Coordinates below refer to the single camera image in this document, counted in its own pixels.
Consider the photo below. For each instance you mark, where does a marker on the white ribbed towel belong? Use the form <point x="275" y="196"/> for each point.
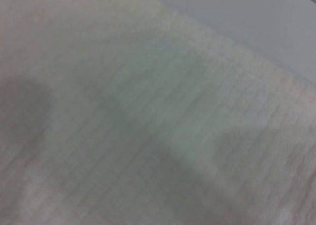
<point x="123" y="111"/>

